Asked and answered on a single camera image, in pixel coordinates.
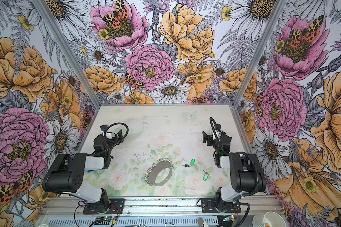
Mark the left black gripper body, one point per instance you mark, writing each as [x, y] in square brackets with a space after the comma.
[114, 141]

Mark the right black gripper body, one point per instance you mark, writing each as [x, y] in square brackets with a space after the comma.
[210, 142]

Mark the green tag key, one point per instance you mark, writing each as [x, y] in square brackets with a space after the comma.
[191, 163]

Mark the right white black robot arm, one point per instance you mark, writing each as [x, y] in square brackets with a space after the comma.
[246, 174]

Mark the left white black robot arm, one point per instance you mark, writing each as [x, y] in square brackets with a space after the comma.
[66, 173]

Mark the white paper cup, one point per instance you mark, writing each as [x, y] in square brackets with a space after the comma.
[269, 219]

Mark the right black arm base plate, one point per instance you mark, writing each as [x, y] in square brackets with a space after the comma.
[211, 205]

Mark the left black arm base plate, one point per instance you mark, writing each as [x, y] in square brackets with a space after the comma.
[111, 206]

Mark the small circuit board with wires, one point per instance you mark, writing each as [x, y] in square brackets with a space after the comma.
[107, 221]

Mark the aluminium mounting rail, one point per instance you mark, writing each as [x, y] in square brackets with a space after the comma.
[68, 207]

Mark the slotted grey cable duct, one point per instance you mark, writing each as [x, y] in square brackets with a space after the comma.
[156, 221]

